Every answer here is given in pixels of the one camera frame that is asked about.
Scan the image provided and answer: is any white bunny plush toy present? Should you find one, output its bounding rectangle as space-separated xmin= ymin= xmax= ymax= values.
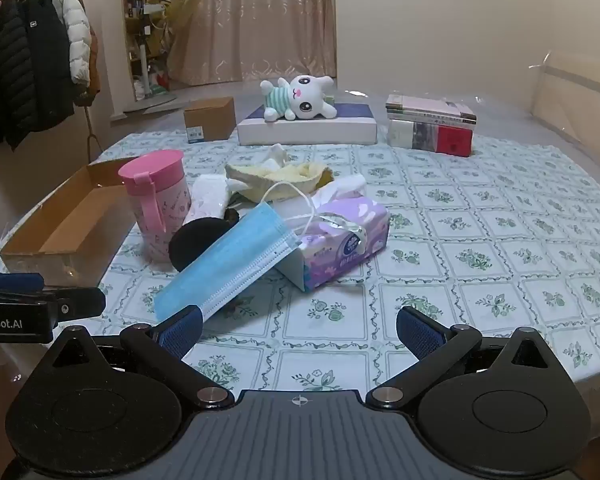
xmin=259 ymin=74 xmax=338 ymax=122

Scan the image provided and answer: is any black jacket with white logo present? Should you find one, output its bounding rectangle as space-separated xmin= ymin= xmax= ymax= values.
xmin=17 ymin=0 xmax=77 ymax=122

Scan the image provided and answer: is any white puffer jacket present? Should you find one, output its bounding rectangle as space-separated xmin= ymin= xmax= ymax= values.
xmin=50 ymin=0 xmax=92 ymax=84

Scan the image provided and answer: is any pink lidded cup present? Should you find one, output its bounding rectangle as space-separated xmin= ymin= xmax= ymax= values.
xmin=118 ymin=149 xmax=197 ymax=263

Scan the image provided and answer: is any small closed cardboard box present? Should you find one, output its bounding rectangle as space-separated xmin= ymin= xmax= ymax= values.
xmin=183 ymin=96 xmax=237 ymax=144

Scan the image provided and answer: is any floral tablecloth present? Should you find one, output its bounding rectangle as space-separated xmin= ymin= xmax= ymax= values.
xmin=0 ymin=129 xmax=600 ymax=413

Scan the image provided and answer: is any brown jacket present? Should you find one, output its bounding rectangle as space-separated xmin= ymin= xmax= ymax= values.
xmin=77 ymin=25 xmax=102 ymax=107

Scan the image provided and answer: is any stack of books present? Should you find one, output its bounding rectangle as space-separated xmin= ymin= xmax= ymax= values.
xmin=385 ymin=94 xmax=478 ymax=158

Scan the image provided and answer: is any purple tissue pack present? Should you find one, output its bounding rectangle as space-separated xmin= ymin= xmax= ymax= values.
xmin=275 ymin=174 xmax=392 ymax=292

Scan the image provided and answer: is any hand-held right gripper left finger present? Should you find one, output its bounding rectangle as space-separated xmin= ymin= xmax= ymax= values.
xmin=54 ymin=304 xmax=233 ymax=409

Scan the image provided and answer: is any brass coat rack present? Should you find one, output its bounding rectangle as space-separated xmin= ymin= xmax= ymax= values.
xmin=0 ymin=0 xmax=104 ymax=154

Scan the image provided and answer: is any blue face mask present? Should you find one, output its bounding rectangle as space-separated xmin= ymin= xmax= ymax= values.
xmin=152 ymin=180 xmax=322 ymax=323

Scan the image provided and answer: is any standing fan in yellow plastic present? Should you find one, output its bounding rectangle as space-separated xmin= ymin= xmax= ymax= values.
xmin=125 ymin=0 xmax=207 ymax=116

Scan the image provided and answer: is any white flat box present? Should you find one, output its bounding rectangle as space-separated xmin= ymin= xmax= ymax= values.
xmin=236 ymin=101 xmax=379 ymax=147

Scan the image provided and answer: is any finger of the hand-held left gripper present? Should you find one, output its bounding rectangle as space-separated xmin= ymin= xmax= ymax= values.
xmin=0 ymin=286 xmax=107 ymax=320
xmin=0 ymin=271 xmax=46 ymax=295

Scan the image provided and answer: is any beige curtain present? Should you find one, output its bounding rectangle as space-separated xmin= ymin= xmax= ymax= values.
xmin=167 ymin=0 xmax=339 ymax=87

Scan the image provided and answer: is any pale yellow towel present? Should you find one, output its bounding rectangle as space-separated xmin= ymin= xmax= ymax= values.
xmin=225 ymin=160 xmax=335 ymax=207

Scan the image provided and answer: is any black puffer jacket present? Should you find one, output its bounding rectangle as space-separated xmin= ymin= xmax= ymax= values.
xmin=0 ymin=0 xmax=39 ymax=150

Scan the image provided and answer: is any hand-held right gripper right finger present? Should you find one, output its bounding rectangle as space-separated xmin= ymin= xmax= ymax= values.
xmin=366 ymin=305 xmax=554 ymax=411

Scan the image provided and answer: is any cardboard tray box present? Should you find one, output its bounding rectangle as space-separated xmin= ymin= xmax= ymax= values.
xmin=0 ymin=160 xmax=141 ymax=287

